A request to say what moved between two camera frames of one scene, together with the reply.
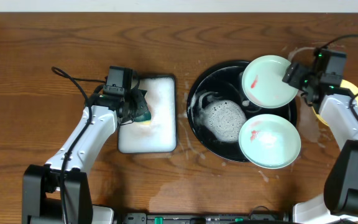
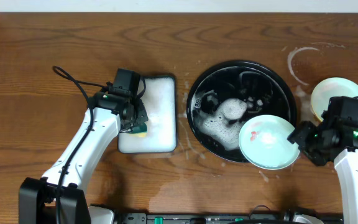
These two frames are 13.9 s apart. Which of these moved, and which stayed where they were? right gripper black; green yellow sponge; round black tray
Moved: green yellow sponge; right gripper black
Stayed: round black tray
